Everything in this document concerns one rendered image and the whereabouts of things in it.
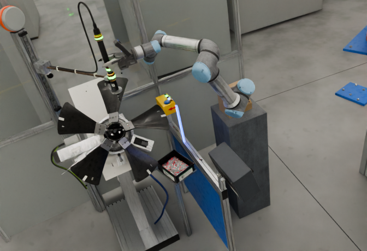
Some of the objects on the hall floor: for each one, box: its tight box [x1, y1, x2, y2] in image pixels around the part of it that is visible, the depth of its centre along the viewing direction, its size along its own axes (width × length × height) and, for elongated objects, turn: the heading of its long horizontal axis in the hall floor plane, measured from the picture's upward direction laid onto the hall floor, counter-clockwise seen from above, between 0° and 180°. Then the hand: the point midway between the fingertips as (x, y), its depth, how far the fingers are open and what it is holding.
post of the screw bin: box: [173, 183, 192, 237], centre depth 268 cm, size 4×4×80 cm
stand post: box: [117, 171, 150, 231], centre depth 273 cm, size 4×9×91 cm, turn 128°
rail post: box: [220, 196, 236, 251], centre depth 240 cm, size 4×4×78 cm
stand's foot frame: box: [106, 185, 180, 251], centre depth 305 cm, size 62×46×8 cm
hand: (101, 62), depth 198 cm, fingers open, 8 cm apart
